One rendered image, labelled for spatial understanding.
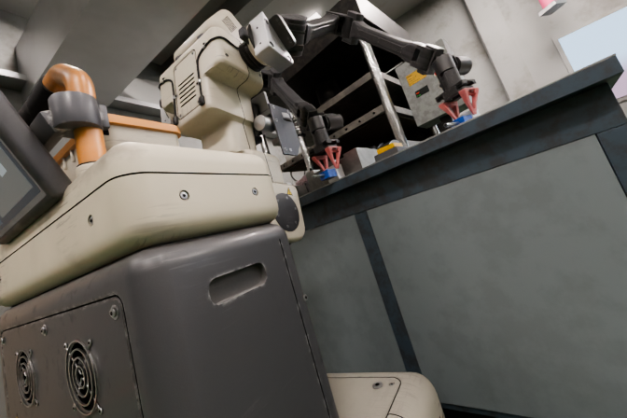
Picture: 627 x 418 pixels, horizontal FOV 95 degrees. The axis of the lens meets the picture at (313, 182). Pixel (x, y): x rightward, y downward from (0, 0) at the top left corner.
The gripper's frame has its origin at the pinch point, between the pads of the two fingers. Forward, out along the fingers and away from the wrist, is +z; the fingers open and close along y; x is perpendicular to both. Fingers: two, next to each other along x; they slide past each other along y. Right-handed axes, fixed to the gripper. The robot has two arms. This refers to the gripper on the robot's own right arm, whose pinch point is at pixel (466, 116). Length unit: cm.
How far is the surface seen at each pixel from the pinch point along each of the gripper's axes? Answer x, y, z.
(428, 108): -61, 56, -30
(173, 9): 50, 143, -172
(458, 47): -334, 175, -178
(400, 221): 20.3, 19.5, 23.9
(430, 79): -63, 49, -45
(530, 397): 14, 4, 73
